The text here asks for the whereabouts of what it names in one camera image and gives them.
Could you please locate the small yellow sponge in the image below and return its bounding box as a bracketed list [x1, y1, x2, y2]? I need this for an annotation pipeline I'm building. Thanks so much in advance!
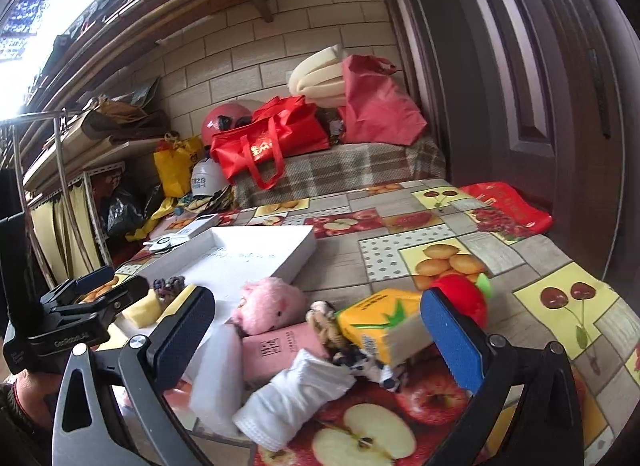
[122, 289, 163, 328]

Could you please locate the white foam block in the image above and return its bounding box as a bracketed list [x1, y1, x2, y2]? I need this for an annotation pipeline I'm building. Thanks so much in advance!
[186, 324, 244, 439]

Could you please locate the pink tissue pack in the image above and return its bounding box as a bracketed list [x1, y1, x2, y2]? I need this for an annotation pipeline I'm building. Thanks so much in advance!
[242, 323, 328, 387]

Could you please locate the red plush apple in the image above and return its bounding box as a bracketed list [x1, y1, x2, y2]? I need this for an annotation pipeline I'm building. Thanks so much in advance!
[431, 274, 488, 329]

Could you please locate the pink plush toy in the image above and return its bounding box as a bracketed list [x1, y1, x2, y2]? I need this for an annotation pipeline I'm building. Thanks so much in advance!
[230, 277, 306, 336]

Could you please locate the yellow tissue pack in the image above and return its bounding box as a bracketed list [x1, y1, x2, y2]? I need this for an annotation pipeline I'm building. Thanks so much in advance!
[336, 288, 433, 368]

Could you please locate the black white spotted cloth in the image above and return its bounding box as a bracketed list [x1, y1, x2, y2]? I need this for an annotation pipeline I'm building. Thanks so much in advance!
[332, 345, 408, 392]

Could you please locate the braided rope knot toy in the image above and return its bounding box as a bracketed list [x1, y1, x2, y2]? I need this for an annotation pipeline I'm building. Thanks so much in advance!
[306, 301, 349, 354]

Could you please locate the person left hand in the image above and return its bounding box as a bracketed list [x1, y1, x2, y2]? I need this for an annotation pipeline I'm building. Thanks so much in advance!
[13, 371, 62, 430]

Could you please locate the black plastic bag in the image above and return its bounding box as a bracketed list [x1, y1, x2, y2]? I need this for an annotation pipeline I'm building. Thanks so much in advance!
[102, 184, 165, 237]

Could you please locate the metal storage shelf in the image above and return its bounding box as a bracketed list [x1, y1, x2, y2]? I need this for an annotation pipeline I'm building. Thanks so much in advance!
[16, 105, 169, 285]

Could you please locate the white shallow box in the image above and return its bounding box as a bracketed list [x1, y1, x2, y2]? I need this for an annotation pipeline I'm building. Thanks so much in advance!
[120, 225, 316, 327]

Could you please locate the white power bank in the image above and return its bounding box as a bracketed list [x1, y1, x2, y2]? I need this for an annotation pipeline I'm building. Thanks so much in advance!
[164, 213, 220, 244]

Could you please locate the yellow shopping bag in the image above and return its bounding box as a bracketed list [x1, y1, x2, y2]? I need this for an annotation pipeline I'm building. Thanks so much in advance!
[153, 131, 204, 198]

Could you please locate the white safety helmet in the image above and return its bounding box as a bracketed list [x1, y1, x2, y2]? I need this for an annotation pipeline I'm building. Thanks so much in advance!
[191, 158, 229, 196]

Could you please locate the fruit pattern tablecloth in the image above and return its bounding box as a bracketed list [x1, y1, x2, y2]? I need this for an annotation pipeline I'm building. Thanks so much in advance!
[98, 177, 640, 466]

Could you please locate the red safety helmet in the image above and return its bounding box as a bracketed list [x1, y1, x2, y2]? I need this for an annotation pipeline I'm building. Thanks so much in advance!
[201, 102, 252, 146]

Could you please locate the red tote bag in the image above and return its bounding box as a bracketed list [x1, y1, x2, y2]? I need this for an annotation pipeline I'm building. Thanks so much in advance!
[209, 96, 330, 189]

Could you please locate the plaid covered bench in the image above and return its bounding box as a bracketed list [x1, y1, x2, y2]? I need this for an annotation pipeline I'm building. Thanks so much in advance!
[233, 137, 446, 208]

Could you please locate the red plastic bag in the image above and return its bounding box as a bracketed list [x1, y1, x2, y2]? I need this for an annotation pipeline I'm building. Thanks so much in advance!
[338, 54, 427, 146]

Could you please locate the cream foam roll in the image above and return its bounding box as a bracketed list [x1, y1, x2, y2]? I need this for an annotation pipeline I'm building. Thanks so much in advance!
[288, 44, 346, 108]

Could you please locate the small white wireless charger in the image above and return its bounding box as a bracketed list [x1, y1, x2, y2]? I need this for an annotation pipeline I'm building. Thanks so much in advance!
[143, 234, 190, 253]

